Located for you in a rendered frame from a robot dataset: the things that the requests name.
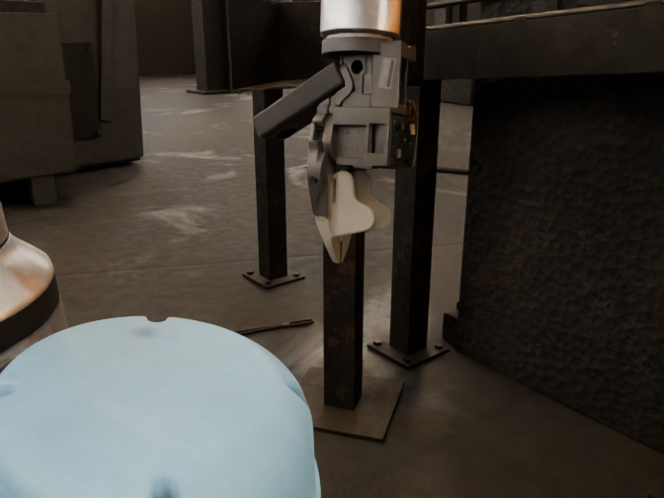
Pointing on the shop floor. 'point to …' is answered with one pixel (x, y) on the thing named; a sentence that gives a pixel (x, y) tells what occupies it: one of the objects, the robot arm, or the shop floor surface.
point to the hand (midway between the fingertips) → (332, 249)
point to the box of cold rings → (34, 107)
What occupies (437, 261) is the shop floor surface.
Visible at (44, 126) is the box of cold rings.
